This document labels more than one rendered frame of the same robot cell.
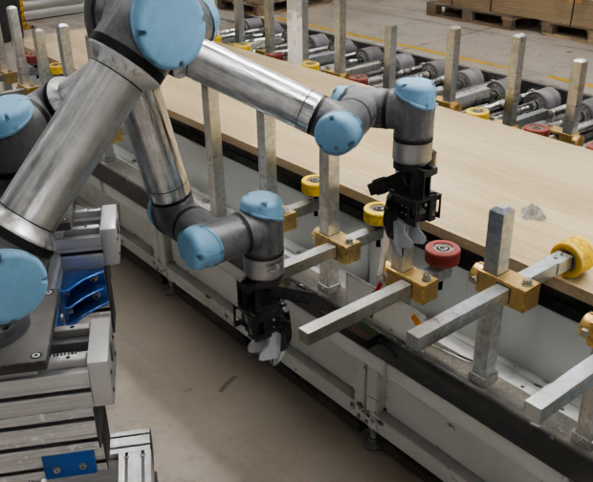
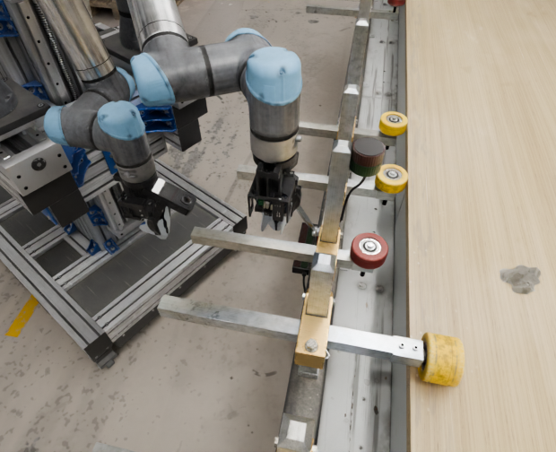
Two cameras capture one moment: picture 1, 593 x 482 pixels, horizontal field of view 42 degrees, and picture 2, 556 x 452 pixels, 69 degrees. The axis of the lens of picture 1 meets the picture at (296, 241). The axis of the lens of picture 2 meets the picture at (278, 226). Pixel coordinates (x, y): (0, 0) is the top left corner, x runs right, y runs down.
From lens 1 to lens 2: 122 cm
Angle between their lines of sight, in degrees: 44
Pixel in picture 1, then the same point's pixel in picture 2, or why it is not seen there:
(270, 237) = (112, 148)
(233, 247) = (74, 140)
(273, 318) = (139, 209)
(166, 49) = not seen: outside the picture
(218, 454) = not seen: hidden behind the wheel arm
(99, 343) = (23, 155)
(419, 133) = (256, 125)
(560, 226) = (526, 314)
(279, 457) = not seen: hidden behind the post
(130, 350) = (322, 165)
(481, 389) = (294, 374)
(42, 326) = not seen: outside the picture
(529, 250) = (442, 310)
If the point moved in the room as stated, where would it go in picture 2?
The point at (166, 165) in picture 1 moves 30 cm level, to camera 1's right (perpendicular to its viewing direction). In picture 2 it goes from (65, 45) to (140, 114)
